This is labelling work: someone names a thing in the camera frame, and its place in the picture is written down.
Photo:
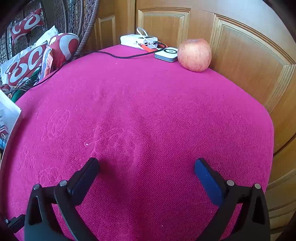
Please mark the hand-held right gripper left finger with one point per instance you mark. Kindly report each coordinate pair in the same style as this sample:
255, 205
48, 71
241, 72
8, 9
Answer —
84, 183

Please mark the red apple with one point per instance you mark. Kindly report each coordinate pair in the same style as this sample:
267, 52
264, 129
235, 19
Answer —
194, 55

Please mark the square red white cushion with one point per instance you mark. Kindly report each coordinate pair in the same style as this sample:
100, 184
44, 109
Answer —
23, 67

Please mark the green cushion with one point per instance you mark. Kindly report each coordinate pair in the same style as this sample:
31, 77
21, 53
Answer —
20, 93

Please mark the magenta tablecloth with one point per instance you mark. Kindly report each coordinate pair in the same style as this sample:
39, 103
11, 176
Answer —
138, 115

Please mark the wicker hanging chair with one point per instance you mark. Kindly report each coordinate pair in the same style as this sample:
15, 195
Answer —
89, 23

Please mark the white power bank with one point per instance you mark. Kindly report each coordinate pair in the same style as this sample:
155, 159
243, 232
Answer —
131, 39

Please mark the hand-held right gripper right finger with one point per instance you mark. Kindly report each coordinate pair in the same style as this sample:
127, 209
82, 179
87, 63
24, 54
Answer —
208, 180

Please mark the plaid cushion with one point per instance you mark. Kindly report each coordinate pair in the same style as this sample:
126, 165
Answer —
47, 62

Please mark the red white bolster cushion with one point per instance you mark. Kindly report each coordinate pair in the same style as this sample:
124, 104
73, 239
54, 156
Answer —
64, 45

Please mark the white tray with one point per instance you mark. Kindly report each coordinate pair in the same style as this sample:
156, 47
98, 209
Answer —
9, 109

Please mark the small red white cushion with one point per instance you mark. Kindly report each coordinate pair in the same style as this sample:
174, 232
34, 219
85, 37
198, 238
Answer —
25, 25

